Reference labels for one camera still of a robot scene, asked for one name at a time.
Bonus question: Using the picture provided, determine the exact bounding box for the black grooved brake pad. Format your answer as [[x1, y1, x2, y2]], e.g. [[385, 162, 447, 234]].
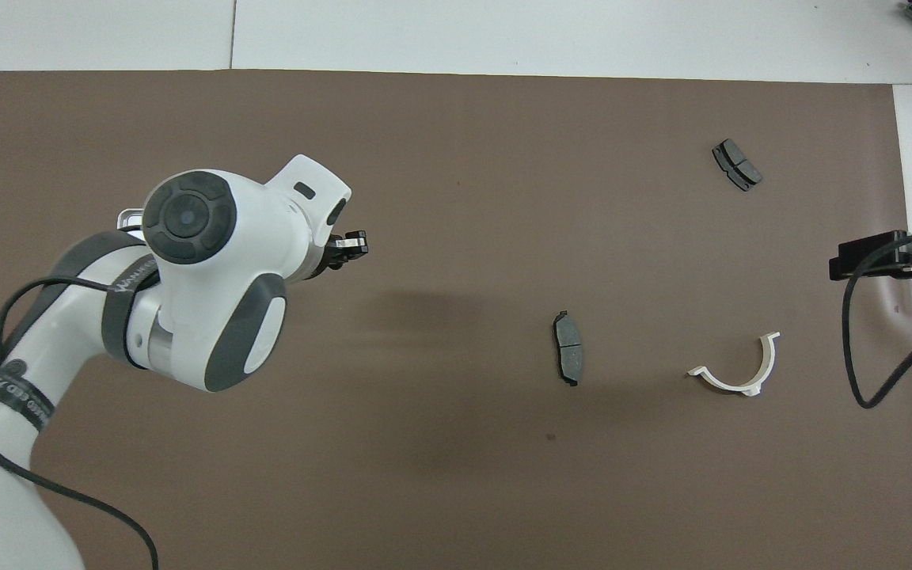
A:
[[712, 139, 763, 192]]

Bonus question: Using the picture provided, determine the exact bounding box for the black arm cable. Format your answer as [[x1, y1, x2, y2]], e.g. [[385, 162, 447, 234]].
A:
[[0, 273, 160, 570], [842, 228, 912, 410]]

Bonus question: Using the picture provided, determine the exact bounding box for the gray slim brake pad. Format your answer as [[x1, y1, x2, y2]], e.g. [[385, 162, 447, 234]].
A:
[[553, 310, 586, 387]]

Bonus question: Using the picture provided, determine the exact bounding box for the white semicircular bracket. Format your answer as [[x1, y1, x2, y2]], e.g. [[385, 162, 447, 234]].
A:
[[686, 332, 781, 397]]

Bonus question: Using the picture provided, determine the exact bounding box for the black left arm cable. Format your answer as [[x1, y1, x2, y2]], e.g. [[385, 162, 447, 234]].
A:
[[0, 273, 160, 570]]

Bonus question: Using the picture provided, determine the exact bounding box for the brown paper mat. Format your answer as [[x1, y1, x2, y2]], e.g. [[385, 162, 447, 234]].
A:
[[0, 70, 912, 570]]

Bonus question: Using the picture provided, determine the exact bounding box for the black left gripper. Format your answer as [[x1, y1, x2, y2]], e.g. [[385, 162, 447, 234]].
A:
[[315, 229, 371, 279]]

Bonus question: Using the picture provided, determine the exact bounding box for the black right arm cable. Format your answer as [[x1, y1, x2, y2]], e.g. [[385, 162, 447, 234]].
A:
[[842, 228, 912, 410]]

